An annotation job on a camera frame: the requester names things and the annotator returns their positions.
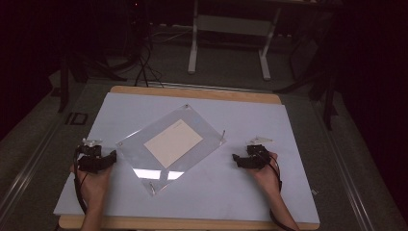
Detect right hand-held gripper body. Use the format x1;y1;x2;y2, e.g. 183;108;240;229
245;137;274;170

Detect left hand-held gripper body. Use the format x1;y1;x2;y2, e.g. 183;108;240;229
75;138;108;174

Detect clear acrylic photo frame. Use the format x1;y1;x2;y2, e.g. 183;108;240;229
115;103;227;197

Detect landscape photo print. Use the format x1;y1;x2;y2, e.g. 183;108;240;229
142;118;205;169

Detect person's right hand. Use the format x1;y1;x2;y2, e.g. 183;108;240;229
245;151;283;195

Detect person's left hand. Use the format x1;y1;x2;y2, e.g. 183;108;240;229
69;163;114;208

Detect pale blue table mat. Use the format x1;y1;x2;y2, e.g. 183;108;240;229
53;91;320;225

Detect black rectangular floor socket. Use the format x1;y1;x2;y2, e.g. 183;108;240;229
64;112;89;126

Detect black metal stand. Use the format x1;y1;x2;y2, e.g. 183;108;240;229
57;52;128;114
273;9;342;132

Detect white power strip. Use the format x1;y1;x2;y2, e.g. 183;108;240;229
150;22;194;33

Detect left hand-held gripper black cable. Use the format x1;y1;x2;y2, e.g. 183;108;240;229
72;145;89;215

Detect metal floor rail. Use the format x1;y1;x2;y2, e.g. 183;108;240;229
311;101;377;231
0;119;66;220

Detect black floor cables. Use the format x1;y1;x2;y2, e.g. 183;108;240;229
134;32;166;89

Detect white metal desk frame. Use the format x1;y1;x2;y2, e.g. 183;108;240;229
187;0;284;82

